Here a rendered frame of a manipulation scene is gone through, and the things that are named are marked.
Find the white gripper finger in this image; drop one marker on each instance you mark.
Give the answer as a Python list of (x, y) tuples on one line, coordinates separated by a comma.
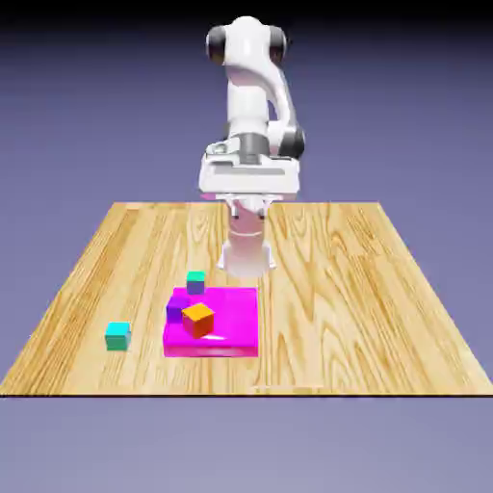
[(262, 210), (235, 210)]

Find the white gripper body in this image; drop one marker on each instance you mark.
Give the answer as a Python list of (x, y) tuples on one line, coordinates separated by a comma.
[(250, 181)]

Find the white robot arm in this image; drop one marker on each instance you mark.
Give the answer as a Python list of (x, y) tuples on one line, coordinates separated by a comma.
[(246, 96)]

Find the small green cube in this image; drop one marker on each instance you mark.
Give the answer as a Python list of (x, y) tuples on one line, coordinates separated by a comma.
[(195, 283)]

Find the small purple cube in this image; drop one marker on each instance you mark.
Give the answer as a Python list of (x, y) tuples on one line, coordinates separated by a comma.
[(174, 310)]

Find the small orange cube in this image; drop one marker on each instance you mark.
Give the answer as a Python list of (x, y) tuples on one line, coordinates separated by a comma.
[(198, 321)]

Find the small cyan cube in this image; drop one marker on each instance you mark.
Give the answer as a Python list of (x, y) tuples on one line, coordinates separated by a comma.
[(117, 336)]

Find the large magenta box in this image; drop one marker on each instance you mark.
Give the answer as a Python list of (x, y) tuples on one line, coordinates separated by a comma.
[(235, 319)]

